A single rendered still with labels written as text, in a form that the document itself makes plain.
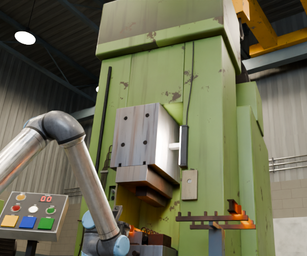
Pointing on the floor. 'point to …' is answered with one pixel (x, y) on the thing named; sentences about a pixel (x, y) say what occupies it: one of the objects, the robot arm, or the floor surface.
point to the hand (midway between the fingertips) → (127, 227)
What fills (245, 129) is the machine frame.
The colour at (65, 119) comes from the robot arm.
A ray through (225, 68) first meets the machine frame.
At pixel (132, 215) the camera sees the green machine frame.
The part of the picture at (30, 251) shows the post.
